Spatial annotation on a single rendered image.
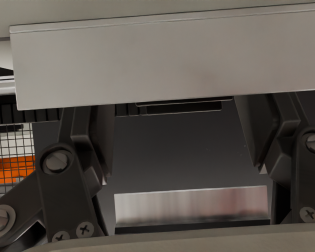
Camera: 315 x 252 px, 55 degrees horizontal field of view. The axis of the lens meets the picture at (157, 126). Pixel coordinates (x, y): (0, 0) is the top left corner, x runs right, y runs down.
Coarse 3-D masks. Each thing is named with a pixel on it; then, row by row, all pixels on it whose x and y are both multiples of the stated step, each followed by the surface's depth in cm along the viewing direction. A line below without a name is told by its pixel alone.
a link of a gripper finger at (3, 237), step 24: (72, 120) 9; (96, 120) 9; (72, 144) 10; (96, 144) 9; (96, 168) 10; (24, 192) 9; (96, 192) 10; (0, 216) 8; (24, 216) 8; (0, 240) 8
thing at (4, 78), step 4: (0, 68) 18; (4, 68) 18; (0, 72) 18; (4, 72) 18; (8, 72) 18; (12, 72) 18; (0, 76) 18; (4, 76) 18; (8, 76) 18; (12, 76) 18; (0, 80) 20; (4, 80) 20; (8, 80) 20; (12, 80) 20
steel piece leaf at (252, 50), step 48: (48, 48) 8; (96, 48) 8; (144, 48) 8; (192, 48) 8; (240, 48) 8; (288, 48) 8; (48, 96) 8; (96, 96) 8; (144, 96) 8; (192, 96) 8
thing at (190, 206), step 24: (144, 192) 20; (168, 192) 20; (192, 192) 20; (216, 192) 20; (240, 192) 20; (264, 192) 20; (120, 216) 20; (144, 216) 20; (168, 216) 20; (192, 216) 20; (216, 216) 20; (240, 216) 20; (264, 216) 20
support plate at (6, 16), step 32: (0, 0) 6; (32, 0) 6; (64, 0) 6; (96, 0) 6; (128, 0) 7; (160, 0) 7; (192, 0) 7; (224, 0) 7; (256, 0) 7; (288, 0) 7; (0, 32) 8; (0, 64) 14
